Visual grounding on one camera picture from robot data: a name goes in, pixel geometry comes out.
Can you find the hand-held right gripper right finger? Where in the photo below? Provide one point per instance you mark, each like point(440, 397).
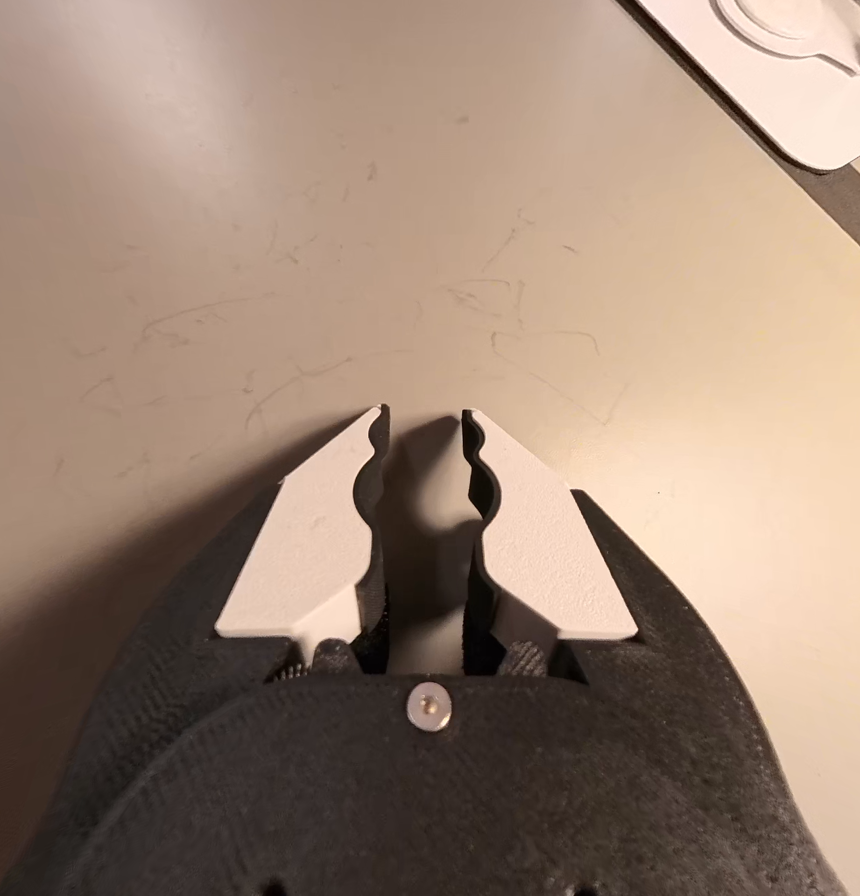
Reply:
point(549, 560)

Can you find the white stand base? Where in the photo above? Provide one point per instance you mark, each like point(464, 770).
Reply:
point(787, 105)

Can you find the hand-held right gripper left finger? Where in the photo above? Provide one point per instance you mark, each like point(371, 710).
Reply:
point(304, 560)

